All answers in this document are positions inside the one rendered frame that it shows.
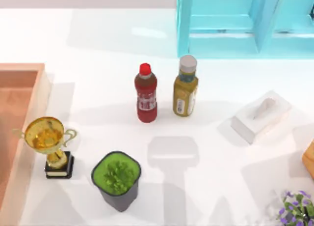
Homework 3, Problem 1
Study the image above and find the light blue rack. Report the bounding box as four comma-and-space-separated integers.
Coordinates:
176, 0, 314, 60

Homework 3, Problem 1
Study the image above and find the gold trophy on black base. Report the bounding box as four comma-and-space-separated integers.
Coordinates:
12, 116, 79, 179

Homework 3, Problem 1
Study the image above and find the purple flower plant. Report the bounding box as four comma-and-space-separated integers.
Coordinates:
276, 190, 314, 226

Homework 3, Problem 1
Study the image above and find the orange wooden object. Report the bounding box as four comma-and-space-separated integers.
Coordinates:
302, 140, 314, 180

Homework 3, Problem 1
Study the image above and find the white tissue box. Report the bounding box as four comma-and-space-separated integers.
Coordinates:
231, 90, 293, 145

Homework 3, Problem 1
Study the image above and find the red bottle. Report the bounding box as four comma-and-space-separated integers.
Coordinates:
133, 62, 158, 124

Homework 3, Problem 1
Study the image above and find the yellow bottle with grey cap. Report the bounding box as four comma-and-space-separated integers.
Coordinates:
172, 55, 199, 117

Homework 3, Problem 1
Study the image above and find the black pot with green plant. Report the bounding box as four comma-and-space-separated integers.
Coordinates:
91, 151, 142, 213

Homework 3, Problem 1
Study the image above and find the salmon-coloured shallow box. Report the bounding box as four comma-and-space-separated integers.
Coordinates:
0, 62, 53, 226

